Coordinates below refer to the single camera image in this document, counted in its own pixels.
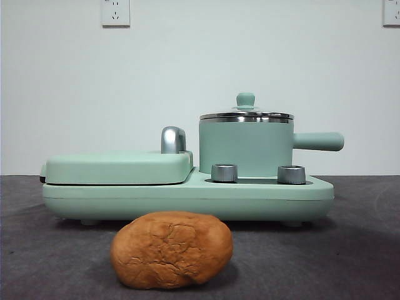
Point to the white wall socket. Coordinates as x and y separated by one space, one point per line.
392 14
115 15

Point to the pale green griddle cover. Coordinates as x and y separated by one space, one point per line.
115 167

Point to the pale green cooker base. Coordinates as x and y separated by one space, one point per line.
187 200

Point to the brown potato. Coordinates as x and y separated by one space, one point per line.
168 250

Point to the glass lid with green knob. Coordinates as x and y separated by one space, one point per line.
246 100

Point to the silver control knob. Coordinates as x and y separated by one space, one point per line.
224 172
291 174

